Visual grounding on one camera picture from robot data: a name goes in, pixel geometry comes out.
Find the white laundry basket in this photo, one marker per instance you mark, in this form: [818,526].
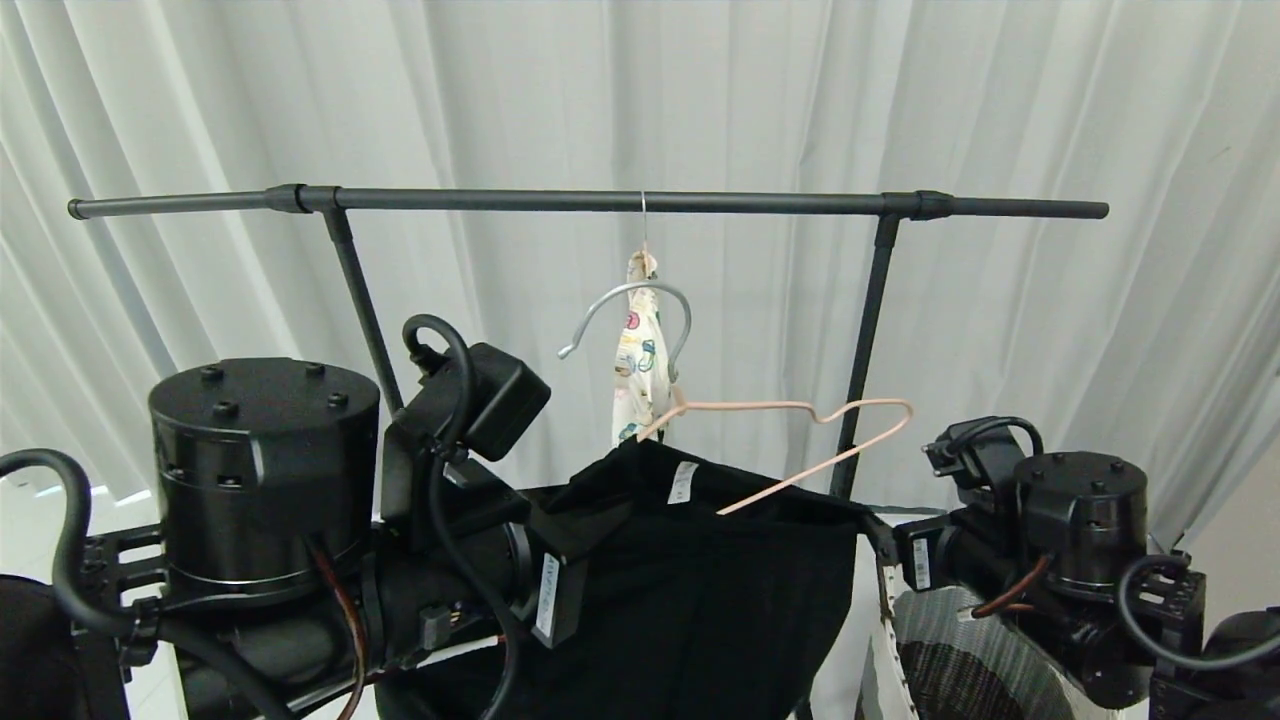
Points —
[950,650]

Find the white curtain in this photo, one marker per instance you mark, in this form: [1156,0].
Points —
[200,100]

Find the pink clothes hanger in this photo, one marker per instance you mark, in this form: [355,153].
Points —
[644,220]
[760,405]

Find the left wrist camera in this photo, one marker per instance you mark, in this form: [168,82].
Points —
[500,400]

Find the cream printed garment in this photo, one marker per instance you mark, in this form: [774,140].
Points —
[640,380]

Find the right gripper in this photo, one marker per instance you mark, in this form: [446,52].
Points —
[950,560]

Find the black clothes rack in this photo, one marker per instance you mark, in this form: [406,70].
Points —
[500,200]

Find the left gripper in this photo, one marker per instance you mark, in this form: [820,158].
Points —
[470,590]

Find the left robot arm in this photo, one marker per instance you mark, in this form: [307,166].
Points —
[260,450]

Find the black garment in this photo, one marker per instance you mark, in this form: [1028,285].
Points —
[700,620]

